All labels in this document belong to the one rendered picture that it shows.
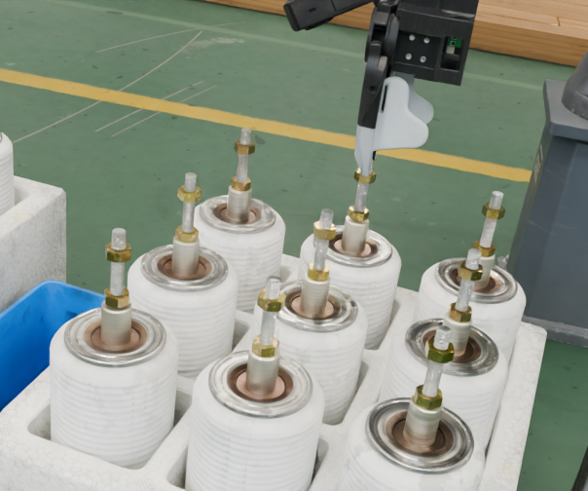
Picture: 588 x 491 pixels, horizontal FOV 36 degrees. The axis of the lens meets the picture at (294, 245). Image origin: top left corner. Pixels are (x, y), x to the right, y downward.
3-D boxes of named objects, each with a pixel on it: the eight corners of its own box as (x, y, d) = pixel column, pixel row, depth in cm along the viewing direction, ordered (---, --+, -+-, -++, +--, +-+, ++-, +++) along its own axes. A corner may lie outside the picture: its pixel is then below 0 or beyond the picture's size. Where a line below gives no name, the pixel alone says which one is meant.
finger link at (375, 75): (373, 132, 73) (393, 23, 70) (354, 129, 74) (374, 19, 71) (379, 122, 78) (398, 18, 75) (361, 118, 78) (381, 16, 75)
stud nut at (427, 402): (413, 391, 61) (415, 381, 61) (437, 394, 61) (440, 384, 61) (416, 409, 60) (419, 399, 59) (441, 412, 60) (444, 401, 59)
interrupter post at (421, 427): (399, 426, 63) (407, 389, 61) (432, 429, 63) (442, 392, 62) (402, 449, 61) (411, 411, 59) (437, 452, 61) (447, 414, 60)
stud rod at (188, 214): (179, 257, 76) (185, 176, 73) (179, 251, 77) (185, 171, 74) (191, 257, 77) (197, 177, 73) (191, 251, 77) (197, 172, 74)
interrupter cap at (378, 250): (354, 279, 80) (355, 272, 80) (296, 244, 85) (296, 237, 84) (408, 256, 85) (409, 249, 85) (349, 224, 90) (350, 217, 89)
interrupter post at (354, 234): (352, 258, 83) (358, 227, 82) (334, 247, 85) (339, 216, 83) (369, 251, 85) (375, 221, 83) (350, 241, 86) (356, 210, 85)
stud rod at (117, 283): (107, 321, 67) (109, 232, 63) (113, 315, 67) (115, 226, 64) (119, 324, 66) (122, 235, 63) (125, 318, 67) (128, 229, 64)
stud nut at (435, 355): (423, 345, 59) (425, 335, 59) (449, 348, 60) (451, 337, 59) (427, 363, 58) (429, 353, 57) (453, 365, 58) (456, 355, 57)
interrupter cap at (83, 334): (165, 314, 72) (165, 306, 71) (166, 371, 65) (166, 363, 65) (67, 311, 70) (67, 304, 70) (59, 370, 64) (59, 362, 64)
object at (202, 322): (118, 464, 81) (124, 295, 73) (125, 396, 90) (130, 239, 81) (224, 466, 83) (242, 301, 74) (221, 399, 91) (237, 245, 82)
